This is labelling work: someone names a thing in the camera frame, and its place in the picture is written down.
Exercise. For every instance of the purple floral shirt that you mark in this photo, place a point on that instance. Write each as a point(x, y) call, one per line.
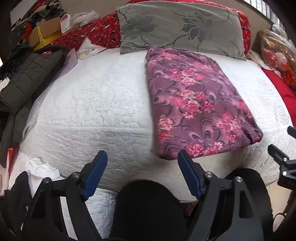
point(195, 106)

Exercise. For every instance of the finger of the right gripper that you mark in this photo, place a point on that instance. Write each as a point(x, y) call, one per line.
point(291, 131)
point(287, 177)

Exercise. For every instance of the white plastic bag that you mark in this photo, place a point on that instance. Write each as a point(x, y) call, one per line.
point(84, 18)

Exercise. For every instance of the plush toy in plastic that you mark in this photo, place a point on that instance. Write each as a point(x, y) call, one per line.
point(278, 52)

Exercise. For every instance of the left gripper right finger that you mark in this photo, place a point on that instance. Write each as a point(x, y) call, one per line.
point(225, 209)

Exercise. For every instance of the person's black trouser legs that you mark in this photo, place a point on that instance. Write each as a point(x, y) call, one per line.
point(146, 210)

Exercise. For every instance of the red blanket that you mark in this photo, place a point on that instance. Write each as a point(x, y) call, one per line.
point(285, 92)

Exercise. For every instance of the grey floral pillow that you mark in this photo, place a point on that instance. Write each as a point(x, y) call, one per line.
point(179, 25)

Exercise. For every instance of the white quilted bedspread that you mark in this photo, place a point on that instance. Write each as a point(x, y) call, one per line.
point(104, 103)

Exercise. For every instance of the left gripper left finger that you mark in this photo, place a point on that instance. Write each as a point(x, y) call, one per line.
point(44, 219)

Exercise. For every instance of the cardboard box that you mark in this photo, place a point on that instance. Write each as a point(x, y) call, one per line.
point(45, 33)

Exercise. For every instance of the pile of clothes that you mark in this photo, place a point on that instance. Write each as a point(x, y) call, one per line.
point(40, 12)

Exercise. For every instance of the red patterned pillow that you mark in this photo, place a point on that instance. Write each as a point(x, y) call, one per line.
point(105, 32)

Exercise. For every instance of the dark green puffer jacket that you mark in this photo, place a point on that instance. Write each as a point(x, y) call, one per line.
point(25, 86)

